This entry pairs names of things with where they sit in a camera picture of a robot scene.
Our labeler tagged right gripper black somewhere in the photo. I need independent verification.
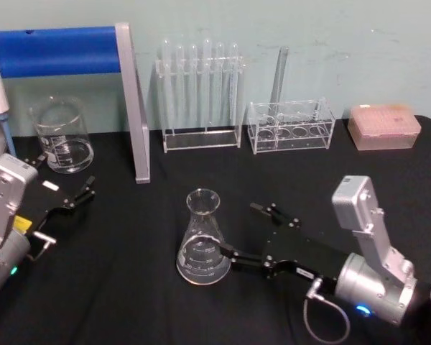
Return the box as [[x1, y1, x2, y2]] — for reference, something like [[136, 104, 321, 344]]
[[218, 202, 350, 292]]

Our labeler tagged clear acrylic pipette rack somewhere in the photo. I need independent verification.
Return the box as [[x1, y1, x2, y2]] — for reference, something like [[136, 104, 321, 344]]
[[154, 53, 244, 155]]

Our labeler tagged blue and grey pipette stand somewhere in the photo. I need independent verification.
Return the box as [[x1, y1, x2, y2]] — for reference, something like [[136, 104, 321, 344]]
[[0, 22, 152, 185]]

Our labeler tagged clear acrylic test tube rack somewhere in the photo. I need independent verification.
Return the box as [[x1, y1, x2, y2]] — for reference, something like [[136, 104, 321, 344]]
[[246, 96, 337, 155]]

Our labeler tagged right gripper thin cable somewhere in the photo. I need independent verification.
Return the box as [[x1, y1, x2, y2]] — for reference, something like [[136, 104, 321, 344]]
[[302, 277, 346, 345]]

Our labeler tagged clear glass test tube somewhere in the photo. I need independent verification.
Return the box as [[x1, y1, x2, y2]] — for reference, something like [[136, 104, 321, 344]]
[[269, 45, 290, 119]]

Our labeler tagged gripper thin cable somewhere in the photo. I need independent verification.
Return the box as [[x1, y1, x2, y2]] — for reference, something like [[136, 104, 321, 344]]
[[302, 277, 346, 345], [25, 231, 57, 262]]

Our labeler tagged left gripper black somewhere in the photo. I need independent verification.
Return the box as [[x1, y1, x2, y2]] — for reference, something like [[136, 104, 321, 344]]
[[13, 153, 96, 236]]

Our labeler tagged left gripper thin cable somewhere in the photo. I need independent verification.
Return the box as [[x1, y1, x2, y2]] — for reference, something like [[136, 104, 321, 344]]
[[25, 231, 57, 262]]

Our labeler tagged clear glass conical flask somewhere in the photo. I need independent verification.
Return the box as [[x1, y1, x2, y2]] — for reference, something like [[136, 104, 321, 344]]
[[175, 188, 233, 287]]

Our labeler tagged black table cloth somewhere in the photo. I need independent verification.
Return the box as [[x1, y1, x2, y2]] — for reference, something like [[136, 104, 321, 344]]
[[0, 114, 431, 345]]

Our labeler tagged pink pipette tip box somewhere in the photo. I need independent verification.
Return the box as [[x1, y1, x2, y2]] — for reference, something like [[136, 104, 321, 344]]
[[347, 103, 423, 151]]

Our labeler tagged clear glass beaker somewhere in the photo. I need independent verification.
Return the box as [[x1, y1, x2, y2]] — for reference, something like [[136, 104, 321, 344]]
[[28, 95, 95, 175]]

